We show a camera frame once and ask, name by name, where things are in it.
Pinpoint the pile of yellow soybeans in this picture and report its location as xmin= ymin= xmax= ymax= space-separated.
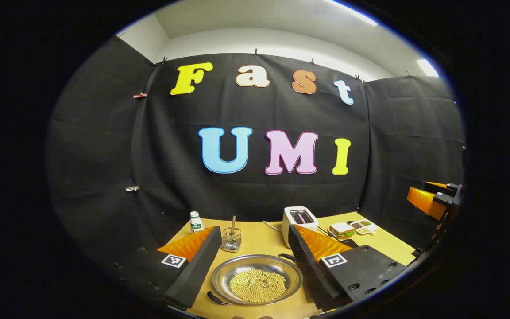
xmin=230 ymin=269 xmax=287 ymax=304

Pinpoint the stainless steel pot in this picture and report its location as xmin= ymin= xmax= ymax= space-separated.
xmin=206 ymin=253 xmax=303 ymax=307

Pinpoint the wire mesh utensil holder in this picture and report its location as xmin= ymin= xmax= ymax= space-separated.
xmin=221 ymin=227 xmax=243 ymax=253

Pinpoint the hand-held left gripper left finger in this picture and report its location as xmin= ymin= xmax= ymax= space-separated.
xmin=104 ymin=226 xmax=223 ymax=311

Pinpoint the white toaster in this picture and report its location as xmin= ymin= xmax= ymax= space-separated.
xmin=282 ymin=206 xmax=319 ymax=249

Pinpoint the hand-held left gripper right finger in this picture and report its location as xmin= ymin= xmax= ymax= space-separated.
xmin=288 ymin=224 xmax=409 ymax=313

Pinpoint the ceiling strip light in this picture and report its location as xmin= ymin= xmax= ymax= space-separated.
xmin=417 ymin=59 xmax=440 ymax=78

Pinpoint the white divided dish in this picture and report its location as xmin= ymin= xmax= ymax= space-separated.
xmin=348 ymin=219 xmax=379 ymax=236

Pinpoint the white green-label bottle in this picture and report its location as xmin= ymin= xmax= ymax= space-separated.
xmin=189 ymin=211 xmax=205 ymax=234

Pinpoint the black backdrop cloth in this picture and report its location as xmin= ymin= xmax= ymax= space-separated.
xmin=46 ymin=35 xmax=466 ymax=277

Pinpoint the lettuce sandwich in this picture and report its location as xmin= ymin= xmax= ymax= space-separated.
xmin=329 ymin=222 xmax=356 ymax=238

